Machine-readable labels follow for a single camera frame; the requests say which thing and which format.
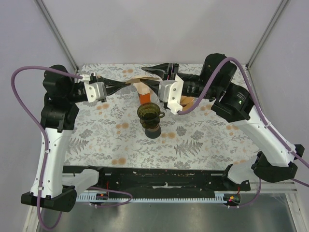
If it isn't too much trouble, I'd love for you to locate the purple cable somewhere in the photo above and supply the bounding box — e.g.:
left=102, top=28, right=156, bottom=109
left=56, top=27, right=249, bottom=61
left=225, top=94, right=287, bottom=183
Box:
left=11, top=65, right=133, bottom=230
left=177, top=57, right=309, bottom=209

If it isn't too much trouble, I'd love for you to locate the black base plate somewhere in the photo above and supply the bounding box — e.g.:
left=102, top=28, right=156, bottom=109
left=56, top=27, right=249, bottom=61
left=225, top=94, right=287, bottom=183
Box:
left=61, top=165, right=252, bottom=197

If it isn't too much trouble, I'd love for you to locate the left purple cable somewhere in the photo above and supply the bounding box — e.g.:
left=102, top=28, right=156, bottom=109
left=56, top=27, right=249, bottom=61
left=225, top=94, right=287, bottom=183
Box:
left=11, top=65, right=133, bottom=230

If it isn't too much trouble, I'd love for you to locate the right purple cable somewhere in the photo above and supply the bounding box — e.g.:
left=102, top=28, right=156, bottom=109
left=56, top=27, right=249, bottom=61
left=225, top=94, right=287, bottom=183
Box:
left=177, top=57, right=309, bottom=209

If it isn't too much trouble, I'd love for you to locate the aluminium frame rail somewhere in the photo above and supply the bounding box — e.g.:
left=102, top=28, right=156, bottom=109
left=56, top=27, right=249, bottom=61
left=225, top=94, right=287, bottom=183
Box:
left=34, top=0, right=79, bottom=73

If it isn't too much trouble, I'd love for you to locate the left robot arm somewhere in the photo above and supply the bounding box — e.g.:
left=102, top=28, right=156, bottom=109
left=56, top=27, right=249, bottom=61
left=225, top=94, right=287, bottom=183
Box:
left=21, top=65, right=128, bottom=212

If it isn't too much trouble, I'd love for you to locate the red capped dark bottle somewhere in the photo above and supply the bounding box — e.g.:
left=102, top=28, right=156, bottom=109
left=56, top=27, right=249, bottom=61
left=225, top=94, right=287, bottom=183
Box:
left=145, top=126, right=162, bottom=139

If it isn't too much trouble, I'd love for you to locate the orange coffee filter box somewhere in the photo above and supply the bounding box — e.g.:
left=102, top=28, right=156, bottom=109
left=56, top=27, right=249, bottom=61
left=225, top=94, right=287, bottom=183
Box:
left=133, top=82, right=151, bottom=105

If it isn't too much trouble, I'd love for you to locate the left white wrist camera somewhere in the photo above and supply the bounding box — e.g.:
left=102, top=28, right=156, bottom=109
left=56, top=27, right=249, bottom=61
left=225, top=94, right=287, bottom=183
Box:
left=80, top=74, right=98, bottom=103

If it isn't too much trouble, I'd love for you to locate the floral tablecloth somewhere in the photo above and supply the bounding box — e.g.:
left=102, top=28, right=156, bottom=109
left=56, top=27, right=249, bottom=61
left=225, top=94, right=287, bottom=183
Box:
left=52, top=63, right=275, bottom=173

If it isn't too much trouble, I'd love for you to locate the white cable duct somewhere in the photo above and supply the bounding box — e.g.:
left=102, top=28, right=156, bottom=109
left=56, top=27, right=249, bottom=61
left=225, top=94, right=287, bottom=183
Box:
left=76, top=189, right=228, bottom=203

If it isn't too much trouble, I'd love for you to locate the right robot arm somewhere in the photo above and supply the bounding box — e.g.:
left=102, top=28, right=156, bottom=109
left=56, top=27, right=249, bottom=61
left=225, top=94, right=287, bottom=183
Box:
left=143, top=53, right=305, bottom=190

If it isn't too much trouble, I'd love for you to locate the green glass coffee dripper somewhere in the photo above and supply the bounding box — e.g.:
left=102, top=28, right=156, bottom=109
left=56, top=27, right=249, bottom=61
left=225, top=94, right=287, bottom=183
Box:
left=137, top=102, right=165, bottom=129

